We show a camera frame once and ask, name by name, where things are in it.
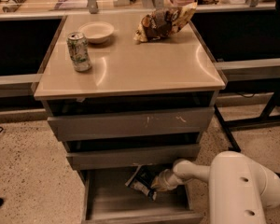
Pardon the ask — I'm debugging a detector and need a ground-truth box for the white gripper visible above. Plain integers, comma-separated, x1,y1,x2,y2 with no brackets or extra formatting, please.
151,169,184,191

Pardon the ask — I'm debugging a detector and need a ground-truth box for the blue chip bag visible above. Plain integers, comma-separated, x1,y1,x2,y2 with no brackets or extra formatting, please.
125,166,157,201

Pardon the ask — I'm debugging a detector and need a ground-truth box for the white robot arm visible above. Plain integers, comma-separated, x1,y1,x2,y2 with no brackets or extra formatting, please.
152,151,280,224

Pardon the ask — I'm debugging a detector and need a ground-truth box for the middle grey drawer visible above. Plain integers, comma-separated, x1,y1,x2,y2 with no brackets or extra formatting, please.
67,144,200,170

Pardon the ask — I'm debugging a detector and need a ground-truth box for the grey drawer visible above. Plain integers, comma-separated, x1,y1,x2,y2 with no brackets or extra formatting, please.
48,107,214,141
81,167,203,224
67,144,200,170

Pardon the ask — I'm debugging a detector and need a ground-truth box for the bottom grey drawer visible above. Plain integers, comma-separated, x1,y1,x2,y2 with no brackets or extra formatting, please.
81,167,203,224

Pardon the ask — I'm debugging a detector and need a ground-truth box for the top grey drawer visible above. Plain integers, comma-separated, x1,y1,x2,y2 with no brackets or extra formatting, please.
48,107,214,141

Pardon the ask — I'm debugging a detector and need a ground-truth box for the grey drawer cabinet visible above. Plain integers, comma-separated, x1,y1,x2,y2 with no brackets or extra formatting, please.
34,12,227,224

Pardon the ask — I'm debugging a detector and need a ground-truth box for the brown patterned chip bag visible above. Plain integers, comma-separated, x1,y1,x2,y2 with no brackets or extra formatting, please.
133,2,197,43

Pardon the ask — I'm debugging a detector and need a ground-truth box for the green white soda can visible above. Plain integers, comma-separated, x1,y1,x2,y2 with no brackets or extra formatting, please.
67,32,92,72

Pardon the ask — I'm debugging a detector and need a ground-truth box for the white bowl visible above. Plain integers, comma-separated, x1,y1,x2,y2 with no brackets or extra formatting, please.
78,21,114,44

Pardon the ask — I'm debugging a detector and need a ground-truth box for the black desk leg frame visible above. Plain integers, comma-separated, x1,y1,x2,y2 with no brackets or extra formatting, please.
214,81,280,152

